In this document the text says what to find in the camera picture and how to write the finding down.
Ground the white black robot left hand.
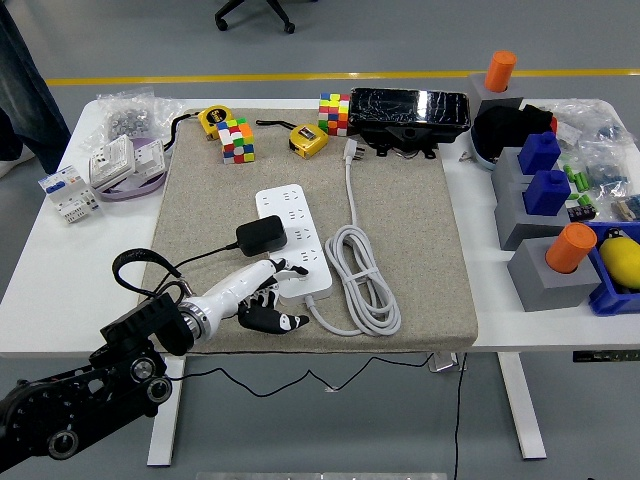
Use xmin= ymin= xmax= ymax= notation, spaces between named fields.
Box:
xmin=185 ymin=257 xmax=312 ymax=341

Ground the thin black adapter cord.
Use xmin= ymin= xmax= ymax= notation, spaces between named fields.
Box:
xmin=164 ymin=241 xmax=436 ymax=399

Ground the black power adapter plug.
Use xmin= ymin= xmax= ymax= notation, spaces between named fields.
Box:
xmin=234 ymin=214 xmax=289 ymax=258

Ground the white power strip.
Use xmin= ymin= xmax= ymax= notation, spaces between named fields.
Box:
xmin=254 ymin=183 xmax=334 ymax=307

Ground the white table leg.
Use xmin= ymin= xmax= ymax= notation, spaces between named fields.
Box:
xmin=497 ymin=352 xmax=547 ymax=461
xmin=147 ymin=355 xmax=187 ymax=467

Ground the colourful puzzle cube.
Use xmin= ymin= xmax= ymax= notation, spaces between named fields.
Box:
xmin=318 ymin=92 xmax=351 ymax=137
xmin=216 ymin=117 xmax=256 ymax=165

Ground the purple tape roll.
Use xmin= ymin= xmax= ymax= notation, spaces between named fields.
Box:
xmin=92 ymin=137 xmax=169 ymax=202

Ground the yellow tape measure square label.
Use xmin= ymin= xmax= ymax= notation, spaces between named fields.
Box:
xmin=255 ymin=118 xmax=330 ymax=159

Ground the yellow tape measure round label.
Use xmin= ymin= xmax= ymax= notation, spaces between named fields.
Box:
xmin=164 ymin=104 xmax=232 ymax=151

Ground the grey-brown fabric mat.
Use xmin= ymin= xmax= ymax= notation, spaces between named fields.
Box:
xmin=144 ymin=107 xmax=479 ymax=354

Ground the clear bag of metal nuts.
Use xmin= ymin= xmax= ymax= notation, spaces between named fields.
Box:
xmin=79 ymin=87 xmax=184 ymax=151

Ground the white blue circuit breaker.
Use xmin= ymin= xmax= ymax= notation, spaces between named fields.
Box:
xmin=38 ymin=167 xmax=104 ymax=226

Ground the black cracked-screen device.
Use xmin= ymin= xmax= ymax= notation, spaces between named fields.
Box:
xmin=348 ymin=87 xmax=472 ymax=160

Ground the black office chair base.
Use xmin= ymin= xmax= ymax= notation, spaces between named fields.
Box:
xmin=214 ymin=0 xmax=296 ymax=35

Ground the white blue bowl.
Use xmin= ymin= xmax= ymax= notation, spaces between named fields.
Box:
xmin=469 ymin=124 xmax=501 ymax=174

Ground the person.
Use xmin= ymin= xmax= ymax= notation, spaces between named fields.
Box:
xmin=0 ymin=4 xmax=72 ymax=180

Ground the grey block with hole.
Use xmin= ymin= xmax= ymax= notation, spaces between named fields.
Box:
xmin=464 ymin=72 xmax=525 ymax=119
xmin=490 ymin=147 xmax=539 ymax=194
xmin=506 ymin=237 xmax=603 ymax=314
xmin=493 ymin=182 xmax=576 ymax=251

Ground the black cloth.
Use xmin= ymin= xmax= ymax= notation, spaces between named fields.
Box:
xmin=472 ymin=103 xmax=557 ymax=157

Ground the blue plastic block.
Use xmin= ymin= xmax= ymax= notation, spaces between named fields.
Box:
xmin=517 ymin=130 xmax=562 ymax=176
xmin=522 ymin=169 xmax=572 ymax=217

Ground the orange plastic cylinder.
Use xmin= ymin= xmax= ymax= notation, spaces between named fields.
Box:
xmin=544 ymin=222 xmax=599 ymax=275
xmin=484 ymin=50 xmax=518 ymax=94

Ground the black purple electronic module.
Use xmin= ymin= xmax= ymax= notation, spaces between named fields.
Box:
xmin=567 ymin=202 xmax=599 ymax=224

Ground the black table control panel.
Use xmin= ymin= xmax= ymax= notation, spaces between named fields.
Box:
xmin=572 ymin=351 xmax=640 ymax=363

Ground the blue plastic bin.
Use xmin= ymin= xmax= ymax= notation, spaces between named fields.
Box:
xmin=585 ymin=219 xmax=640 ymax=317

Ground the yellow lemon-shaped toy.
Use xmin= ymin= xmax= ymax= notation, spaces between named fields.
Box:
xmin=598 ymin=237 xmax=640 ymax=291

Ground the clear bag of small parts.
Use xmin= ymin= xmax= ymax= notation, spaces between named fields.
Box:
xmin=609 ymin=192 xmax=640 ymax=224
xmin=549 ymin=98 xmax=626 ymax=151

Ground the clear bag of blue parts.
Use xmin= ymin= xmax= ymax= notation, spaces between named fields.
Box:
xmin=584 ymin=142 xmax=636 ymax=201

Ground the white power strip cable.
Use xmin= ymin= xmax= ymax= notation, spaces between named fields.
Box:
xmin=302 ymin=138 xmax=403 ymax=337

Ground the white packaged switch panel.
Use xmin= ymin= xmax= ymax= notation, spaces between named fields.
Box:
xmin=130 ymin=138 xmax=166 ymax=174

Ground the white wall socket box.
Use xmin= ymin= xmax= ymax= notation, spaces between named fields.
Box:
xmin=88 ymin=134 xmax=137 ymax=190

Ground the metal bracket under table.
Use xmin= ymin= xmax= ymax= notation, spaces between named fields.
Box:
xmin=428 ymin=352 xmax=469 ymax=374

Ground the hanging black cable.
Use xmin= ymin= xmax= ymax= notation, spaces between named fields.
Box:
xmin=452 ymin=352 xmax=469 ymax=480

